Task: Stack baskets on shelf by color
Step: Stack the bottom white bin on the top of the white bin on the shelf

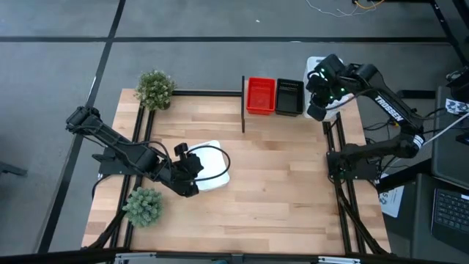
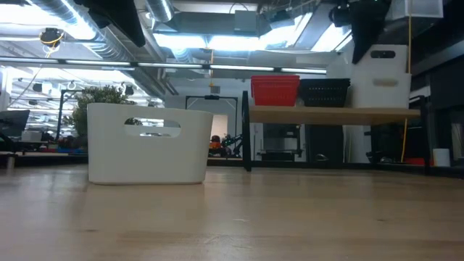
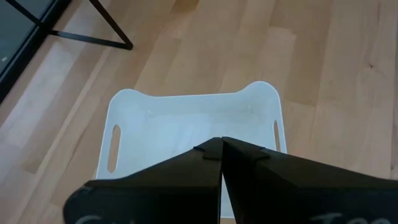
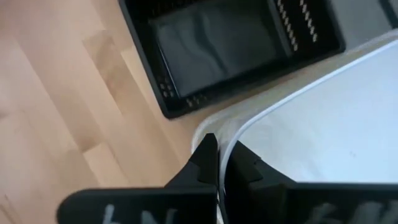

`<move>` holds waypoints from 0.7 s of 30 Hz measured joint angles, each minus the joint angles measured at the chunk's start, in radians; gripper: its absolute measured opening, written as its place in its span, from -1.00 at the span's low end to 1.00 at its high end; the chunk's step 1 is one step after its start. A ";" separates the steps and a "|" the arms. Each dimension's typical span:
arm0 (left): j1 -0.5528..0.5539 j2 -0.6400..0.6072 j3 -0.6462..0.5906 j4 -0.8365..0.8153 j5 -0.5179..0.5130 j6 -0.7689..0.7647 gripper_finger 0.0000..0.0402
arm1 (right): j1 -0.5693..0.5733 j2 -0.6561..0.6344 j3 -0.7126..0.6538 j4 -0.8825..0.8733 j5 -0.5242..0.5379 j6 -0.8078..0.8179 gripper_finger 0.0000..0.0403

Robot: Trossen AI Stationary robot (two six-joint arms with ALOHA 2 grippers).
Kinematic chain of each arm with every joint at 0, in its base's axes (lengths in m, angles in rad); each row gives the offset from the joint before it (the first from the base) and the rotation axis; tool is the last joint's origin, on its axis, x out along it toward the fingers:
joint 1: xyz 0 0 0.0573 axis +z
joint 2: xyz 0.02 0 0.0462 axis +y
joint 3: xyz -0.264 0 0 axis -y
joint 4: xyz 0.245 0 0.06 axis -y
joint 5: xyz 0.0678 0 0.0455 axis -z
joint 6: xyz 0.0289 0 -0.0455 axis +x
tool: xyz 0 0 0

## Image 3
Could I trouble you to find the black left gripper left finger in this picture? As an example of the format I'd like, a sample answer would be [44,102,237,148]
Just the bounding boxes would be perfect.
[63,136,224,224]

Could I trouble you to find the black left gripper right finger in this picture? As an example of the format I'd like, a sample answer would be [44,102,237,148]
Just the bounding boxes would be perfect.
[221,136,398,224]

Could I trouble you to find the white plastic basket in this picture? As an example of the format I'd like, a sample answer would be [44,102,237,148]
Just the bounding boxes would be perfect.
[95,80,289,219]

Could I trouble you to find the black shelf side frame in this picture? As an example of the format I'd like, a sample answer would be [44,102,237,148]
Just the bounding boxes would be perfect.
[6,0,134,51]

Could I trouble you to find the black aluminium frame rail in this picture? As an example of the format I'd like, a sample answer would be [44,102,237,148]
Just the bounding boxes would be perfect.
[0,0,73,104]

